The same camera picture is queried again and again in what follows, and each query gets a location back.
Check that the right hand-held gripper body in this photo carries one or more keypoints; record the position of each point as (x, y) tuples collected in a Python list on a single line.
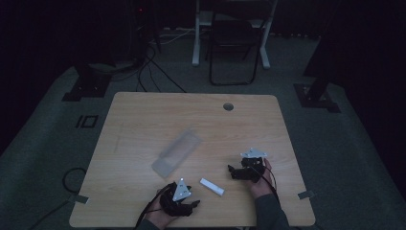
[(253, 164)]

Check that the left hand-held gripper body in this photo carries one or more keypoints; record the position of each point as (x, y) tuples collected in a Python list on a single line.
[(177, 204)]

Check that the person's left hand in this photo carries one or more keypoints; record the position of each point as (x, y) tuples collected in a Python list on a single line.
[(159, 215)]

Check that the person's right hand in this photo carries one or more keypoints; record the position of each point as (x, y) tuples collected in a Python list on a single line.
[(263, 187)]

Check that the small white block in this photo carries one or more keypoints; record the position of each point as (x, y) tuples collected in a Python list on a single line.
[(212, 187)]

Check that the clear plastic box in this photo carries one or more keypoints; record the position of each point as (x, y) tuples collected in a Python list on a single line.
[(176, 152)]

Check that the grey tape strip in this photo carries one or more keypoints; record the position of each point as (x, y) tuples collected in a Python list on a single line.
[(306, 194), (78, 199)]

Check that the black stand base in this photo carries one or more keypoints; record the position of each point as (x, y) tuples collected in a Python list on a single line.
[(86, 84), (316, 96)]

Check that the black folding chair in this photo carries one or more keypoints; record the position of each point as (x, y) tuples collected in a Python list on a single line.
[(234, 41)]

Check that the white desk frame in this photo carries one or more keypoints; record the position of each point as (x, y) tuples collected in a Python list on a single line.
[(200, 35)]

